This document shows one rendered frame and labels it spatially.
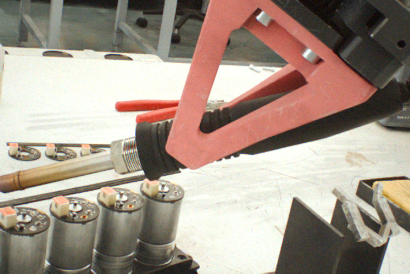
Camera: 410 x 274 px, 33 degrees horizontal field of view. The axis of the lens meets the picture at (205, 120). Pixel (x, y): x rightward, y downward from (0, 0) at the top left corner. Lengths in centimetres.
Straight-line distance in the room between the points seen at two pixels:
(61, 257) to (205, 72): 15
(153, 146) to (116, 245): 11
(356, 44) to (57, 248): 19
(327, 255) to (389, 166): 30
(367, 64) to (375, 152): 47
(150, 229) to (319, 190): 23
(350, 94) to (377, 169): 42
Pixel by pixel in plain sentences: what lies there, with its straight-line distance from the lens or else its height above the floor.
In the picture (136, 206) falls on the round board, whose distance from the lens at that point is 37.
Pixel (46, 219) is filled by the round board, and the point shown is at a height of 81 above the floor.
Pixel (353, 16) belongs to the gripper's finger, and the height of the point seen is 95.
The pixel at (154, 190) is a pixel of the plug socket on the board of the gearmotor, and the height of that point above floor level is 82.
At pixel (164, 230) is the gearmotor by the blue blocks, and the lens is 39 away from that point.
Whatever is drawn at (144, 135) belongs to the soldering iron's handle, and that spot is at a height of 88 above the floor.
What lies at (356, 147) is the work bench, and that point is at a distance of 70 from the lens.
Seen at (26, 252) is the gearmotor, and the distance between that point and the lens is 34.
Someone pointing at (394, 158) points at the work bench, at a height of 75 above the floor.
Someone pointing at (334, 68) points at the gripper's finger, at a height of 93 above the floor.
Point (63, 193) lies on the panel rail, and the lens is 37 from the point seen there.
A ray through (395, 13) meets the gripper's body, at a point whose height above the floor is 95.
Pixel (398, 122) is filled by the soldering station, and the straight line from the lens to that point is 77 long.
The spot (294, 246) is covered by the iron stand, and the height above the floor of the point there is 79.
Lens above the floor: 99
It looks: 20 degrees down
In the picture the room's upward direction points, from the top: 11 degrees clockwise
